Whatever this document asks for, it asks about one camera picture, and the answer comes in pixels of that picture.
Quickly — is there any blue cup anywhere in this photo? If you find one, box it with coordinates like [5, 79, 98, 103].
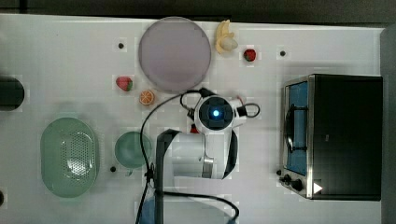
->
[139, 197, 155, 224]

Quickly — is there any orange slice toy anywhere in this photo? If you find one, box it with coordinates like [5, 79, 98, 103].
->
[139, 90, 155, 105]

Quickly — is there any small red strawberry toy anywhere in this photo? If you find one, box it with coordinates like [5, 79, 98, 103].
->
[243, 49, 257, 62]

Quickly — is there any green bowl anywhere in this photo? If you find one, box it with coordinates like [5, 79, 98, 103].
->
[115, 132, 152, 169]

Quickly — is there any black toaster oven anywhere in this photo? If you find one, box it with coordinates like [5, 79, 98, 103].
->
[276, 74, 383, 201]

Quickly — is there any red plush ketchup bottle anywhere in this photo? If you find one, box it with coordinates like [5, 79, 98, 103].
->
[190, 124, 199, 133]

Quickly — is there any black cylinder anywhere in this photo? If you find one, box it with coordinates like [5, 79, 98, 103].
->
[0, 76, 25, 111]

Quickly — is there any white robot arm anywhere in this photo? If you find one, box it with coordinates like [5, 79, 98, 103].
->
[154, 94, 248, 224]

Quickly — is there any plush peeled banana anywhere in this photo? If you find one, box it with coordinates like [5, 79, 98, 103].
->
[215, 20, 238, 54]

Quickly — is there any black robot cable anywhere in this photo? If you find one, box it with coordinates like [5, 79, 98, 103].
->
[134, 87, 262, 224]

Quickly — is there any green perforated basket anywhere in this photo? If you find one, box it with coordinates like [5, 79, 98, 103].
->
[40, 118, 100, 198]

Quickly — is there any round purple plate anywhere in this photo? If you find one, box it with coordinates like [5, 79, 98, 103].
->
[138, 17, 211, 92]

